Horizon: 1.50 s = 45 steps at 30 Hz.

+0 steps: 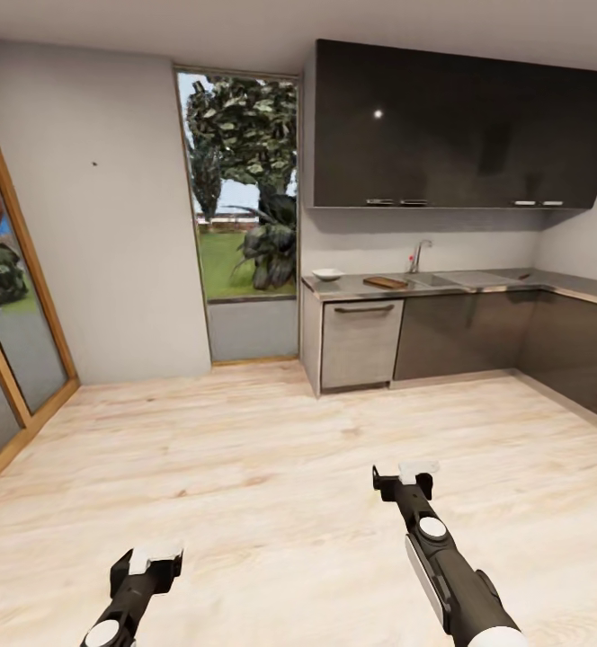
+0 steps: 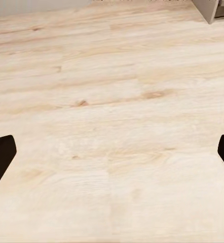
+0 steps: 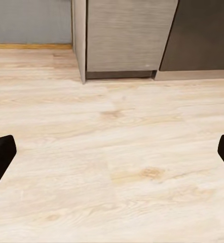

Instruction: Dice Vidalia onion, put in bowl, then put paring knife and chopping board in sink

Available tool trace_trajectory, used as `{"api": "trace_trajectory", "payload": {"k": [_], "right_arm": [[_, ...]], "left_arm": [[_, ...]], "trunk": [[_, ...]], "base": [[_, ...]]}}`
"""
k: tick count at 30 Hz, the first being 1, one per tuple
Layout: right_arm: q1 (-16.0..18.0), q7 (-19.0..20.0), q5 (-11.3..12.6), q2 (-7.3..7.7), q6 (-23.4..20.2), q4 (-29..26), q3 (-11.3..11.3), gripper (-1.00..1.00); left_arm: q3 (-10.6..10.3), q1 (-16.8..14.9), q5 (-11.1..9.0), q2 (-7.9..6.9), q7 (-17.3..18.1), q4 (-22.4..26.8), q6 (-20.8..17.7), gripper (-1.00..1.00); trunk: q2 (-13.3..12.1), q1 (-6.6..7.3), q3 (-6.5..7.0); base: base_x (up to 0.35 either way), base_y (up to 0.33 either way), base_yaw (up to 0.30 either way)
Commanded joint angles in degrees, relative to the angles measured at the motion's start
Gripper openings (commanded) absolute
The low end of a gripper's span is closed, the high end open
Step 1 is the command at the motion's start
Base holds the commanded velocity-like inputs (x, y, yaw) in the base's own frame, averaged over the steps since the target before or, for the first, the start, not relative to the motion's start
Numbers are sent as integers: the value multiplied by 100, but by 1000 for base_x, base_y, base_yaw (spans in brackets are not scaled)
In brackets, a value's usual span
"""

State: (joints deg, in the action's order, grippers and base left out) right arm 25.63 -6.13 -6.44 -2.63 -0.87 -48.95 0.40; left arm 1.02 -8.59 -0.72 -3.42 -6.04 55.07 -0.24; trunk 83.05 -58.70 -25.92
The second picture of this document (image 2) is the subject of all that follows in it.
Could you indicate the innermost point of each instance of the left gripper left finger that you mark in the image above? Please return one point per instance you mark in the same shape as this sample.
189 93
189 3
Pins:
7 152

